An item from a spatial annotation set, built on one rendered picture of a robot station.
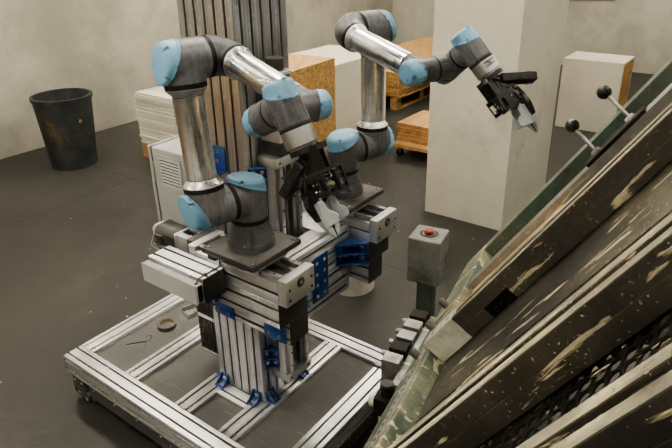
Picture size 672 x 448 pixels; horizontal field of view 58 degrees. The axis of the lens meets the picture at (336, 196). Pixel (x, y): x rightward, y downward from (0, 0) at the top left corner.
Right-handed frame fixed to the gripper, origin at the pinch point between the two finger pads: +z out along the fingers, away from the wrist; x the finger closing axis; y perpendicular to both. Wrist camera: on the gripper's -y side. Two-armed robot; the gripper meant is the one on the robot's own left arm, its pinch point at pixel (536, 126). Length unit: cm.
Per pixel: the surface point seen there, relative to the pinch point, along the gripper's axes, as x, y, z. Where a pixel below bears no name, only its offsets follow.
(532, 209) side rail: -24.4, 3.2, 22.6
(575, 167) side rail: -9.5, -8.8, 17.9
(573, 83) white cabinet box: -374, -315, 11
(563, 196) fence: 5.4, 9.9, 19.6
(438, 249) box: -46, 30, 17
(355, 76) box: -317, -100, -105
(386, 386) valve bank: -12, 78, 34
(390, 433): 16, 88, 35
